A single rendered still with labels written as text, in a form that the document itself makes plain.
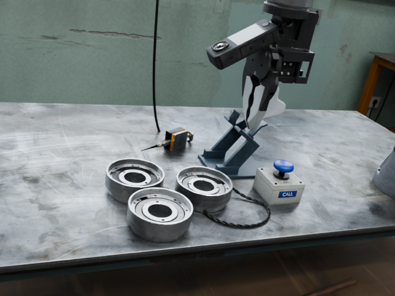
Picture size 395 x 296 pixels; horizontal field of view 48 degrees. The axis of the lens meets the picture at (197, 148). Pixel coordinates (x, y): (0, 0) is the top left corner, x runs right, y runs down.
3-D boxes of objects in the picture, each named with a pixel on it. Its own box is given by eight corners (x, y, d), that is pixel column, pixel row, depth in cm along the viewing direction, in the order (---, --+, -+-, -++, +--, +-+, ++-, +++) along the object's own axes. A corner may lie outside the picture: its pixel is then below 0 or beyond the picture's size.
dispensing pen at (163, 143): (137, 138, 91) (190, 123, 104) (135, 157, 93) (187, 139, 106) (144, 143, 90) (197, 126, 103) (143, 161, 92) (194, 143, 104)
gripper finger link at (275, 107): (282, 137, 77) (295, 86, 73) (253, 137, 74) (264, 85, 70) (273, 130, 79) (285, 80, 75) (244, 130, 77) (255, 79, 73)
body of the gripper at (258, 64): (306, 88, 73) (327, 14, 68) (261, 87, 69) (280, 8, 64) (282, 74, 79) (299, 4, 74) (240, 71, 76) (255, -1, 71)
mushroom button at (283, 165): (274, 190, 85) (281, 167, 83) (264, 180, 88) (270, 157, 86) (292, 189, 86) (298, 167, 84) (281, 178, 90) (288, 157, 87)
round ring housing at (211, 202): (191, 219, 76) (195, 199, 74) (163, 188, 83) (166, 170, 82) (240, 209, 81) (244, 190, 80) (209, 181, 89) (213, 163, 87)
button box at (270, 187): (268, 206, 84) (275, 184, 82) (252, 187, 90) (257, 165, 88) (304, 204, 87) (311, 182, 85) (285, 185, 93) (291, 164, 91)
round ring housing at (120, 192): (97, 201, 76) (99, 181, 74) (111, 172, 86) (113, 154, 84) (158, 211, 76) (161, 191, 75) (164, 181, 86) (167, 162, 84)
